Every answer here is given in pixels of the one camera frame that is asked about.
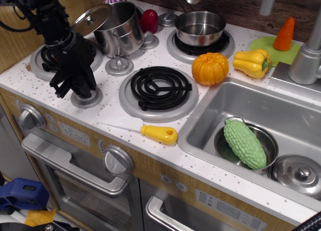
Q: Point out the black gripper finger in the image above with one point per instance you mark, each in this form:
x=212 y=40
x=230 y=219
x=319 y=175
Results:
x=62 y=82
x=84 y=83

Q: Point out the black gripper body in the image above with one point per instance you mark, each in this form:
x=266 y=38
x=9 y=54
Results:
x=72 y=51

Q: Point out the grey stove knob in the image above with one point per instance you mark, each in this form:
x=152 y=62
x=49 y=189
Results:
x=150 y=41
x=119 y=66
x=167 y=20
x=87 y=102

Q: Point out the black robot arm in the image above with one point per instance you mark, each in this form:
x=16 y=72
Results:
x=47 y=17

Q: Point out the grey back stove knob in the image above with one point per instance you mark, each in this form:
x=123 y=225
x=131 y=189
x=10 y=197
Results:
x=167 y=20

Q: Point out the left black burner coil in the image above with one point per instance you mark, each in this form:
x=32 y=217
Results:
x=50 y=65

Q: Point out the black burner coil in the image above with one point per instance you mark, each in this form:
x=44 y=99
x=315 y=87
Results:
x=160 y=88
x=220 y=45
x=50 y=65

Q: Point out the steel pot lid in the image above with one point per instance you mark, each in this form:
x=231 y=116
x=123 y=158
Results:
x=92 y=19

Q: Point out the left grey oven dial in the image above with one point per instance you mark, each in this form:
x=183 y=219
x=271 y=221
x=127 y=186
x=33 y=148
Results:
x=30 y=118

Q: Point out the grey oven dial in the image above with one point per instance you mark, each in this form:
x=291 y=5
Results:
x=30 y=118
x=116 y=160

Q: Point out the tall steel stock pot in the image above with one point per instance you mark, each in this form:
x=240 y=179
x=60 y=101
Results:
x=121 y=34

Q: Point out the front black burner coil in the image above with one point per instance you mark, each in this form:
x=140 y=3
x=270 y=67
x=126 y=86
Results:
x=160 y=88

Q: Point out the right grey oven dial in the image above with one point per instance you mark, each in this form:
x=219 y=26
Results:
x=116 y=160

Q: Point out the dark red toy vegetable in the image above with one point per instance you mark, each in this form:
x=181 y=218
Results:
x=149 y=21

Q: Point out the shallow steel saucepan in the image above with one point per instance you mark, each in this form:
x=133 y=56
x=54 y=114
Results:
x=199 y=28

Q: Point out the blue clamp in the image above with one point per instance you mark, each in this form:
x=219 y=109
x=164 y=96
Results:
x=24 y=194

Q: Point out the orange toy pumpkin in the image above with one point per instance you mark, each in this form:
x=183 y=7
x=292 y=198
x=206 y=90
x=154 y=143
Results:
x=210 y=68

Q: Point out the rear black burner coil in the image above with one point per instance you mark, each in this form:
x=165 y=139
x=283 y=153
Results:
x=220 y=45

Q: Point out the yellow toy bell pepper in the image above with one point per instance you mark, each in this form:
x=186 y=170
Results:
x=253 y=63

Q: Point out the green toy bitter gourd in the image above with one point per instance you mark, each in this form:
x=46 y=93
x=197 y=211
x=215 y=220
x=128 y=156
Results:
x=244 y=144

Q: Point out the small steel pot in sink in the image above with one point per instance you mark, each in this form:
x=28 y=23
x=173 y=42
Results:
x=266 y=139

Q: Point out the orange toy carrot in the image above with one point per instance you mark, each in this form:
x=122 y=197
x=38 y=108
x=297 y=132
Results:
x=284 y=37

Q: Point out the grey toy sink basin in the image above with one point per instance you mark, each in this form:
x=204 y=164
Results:
x=295 y=125

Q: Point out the grey toy faucet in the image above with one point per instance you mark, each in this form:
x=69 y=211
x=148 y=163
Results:
x=305 y=69

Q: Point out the steel lidded pot in sink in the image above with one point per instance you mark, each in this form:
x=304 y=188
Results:
x=298 y=173

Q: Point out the grey oven door handle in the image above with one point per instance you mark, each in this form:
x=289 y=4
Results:
x=60 y=160

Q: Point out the yellow handled toy knife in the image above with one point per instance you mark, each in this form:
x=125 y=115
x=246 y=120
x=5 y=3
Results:
x=165 y=135

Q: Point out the grey dishwasher door handle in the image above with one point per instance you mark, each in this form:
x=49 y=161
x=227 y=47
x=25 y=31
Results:
x=153 y=211

